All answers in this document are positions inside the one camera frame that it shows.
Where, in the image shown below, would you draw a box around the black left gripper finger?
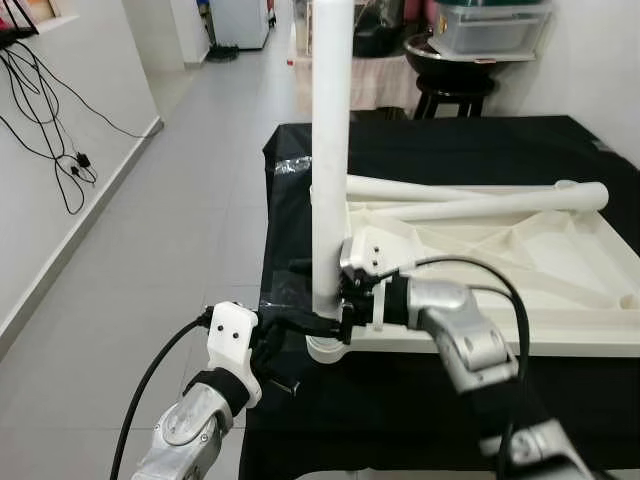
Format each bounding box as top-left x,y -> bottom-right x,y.
255,312 -> 299,351

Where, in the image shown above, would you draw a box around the white plastic children table top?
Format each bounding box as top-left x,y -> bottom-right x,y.
305,185 -> 640,363

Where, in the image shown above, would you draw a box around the clear tape strip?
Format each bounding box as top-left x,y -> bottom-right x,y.
258,275 -> 311,321

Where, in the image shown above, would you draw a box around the clear plastic bag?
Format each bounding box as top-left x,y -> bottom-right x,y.
270,155 -> 313,176

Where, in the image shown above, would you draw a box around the black tablecloth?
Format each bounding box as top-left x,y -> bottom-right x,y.
240,115 -> 640,480

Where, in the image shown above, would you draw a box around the pink cloth covered table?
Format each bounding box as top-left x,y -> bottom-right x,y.
295,55 -> 421,111

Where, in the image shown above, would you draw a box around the black stool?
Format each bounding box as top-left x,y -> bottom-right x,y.
413,75 -> 498,119

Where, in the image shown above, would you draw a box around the black bowl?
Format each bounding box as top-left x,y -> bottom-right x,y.
405,35 -> 511,86

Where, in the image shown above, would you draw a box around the white refrigerator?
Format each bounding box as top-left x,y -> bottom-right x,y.
210,0 -> 273,49

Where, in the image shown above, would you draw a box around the clear plastic storage box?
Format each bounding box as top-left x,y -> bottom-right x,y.
435,0 -> 556,56

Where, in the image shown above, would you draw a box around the black electronic device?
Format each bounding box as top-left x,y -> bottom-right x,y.
0,25 -> 36,46

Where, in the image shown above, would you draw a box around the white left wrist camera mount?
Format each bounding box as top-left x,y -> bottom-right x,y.
207,302 -> 263,409

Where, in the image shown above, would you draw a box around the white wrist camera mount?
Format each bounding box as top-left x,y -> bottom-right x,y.
338,225 -> 421,331
207,302 -> 263,409

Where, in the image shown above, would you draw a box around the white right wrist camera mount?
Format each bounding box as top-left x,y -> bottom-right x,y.
338,225 -> 421,331

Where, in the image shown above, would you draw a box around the black wall cable bundle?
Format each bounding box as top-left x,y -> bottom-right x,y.
0,35 -> 146,216

